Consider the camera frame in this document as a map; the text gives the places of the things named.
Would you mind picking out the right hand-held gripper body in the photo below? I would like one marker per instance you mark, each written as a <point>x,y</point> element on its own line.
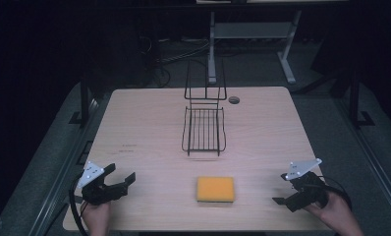
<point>308,191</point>

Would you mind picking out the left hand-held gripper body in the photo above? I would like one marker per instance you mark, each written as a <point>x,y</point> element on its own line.
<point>97,191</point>

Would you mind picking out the aluminium frame rail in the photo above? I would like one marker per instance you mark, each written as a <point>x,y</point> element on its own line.
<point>370,154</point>
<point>66,164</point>

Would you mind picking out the grey metal stand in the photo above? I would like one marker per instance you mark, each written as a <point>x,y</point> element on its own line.
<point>249,31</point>

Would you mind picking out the round table grommet hole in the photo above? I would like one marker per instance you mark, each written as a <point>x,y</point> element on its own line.
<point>234,100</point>

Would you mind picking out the black frame post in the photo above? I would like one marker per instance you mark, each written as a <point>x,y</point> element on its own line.
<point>84,101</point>
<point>354,98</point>

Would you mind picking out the person's left hand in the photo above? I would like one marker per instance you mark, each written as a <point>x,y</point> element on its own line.
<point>97,218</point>

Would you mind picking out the yellow sponge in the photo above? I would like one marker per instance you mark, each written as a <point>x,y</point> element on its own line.
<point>215,189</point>

